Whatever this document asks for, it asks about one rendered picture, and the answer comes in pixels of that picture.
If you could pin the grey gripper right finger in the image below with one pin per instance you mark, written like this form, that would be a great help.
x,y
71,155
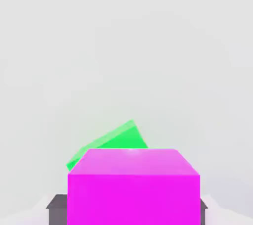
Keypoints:
x,y
203,214

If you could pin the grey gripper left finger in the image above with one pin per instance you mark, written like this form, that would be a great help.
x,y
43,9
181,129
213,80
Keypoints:
x,y
57,211

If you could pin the small magenta cube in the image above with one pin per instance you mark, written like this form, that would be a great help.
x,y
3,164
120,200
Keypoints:
x,y
133,195

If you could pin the small green cube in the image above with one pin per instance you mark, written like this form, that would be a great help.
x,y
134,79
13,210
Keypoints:
x,y
126,138

